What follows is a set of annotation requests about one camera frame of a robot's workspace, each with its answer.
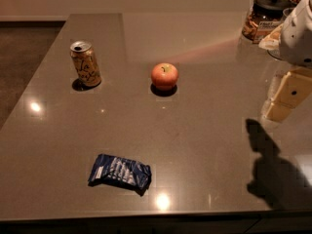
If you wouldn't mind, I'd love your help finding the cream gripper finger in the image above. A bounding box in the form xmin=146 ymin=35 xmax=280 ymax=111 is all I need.
xmin=262 ymin=66 xmax=312 ymax=122

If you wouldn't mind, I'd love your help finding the red apple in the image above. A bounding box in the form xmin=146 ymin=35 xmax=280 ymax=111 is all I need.
xmin=151 ymin=62 xmax=178 ymax=91

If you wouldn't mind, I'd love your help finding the snack jar with black lid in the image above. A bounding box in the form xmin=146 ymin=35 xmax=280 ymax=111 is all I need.
xmin=242 ymin=0 xmax=292 ymax=44

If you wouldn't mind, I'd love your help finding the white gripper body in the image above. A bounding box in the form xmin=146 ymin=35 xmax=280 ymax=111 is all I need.
xmin=258 ymin=16 xmax=312 ymax=66

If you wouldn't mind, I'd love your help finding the gold soda can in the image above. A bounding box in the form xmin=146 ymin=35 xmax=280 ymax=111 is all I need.
xmin=70 ymin=40 xmax=101 ymax=87

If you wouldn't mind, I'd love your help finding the blue rxbar wrapper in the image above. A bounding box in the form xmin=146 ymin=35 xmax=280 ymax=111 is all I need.
xmin=88 ymin=154 xmax=152 ymax=193

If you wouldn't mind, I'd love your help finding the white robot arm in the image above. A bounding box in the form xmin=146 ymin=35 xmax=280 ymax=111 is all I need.
xmin=258 ymin=0 xmax=312 ymax=122

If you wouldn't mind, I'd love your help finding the clear plastic cup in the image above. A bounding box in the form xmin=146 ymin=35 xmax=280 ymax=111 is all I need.
xmin=268 ymin=7 xmax=293 ymax=59

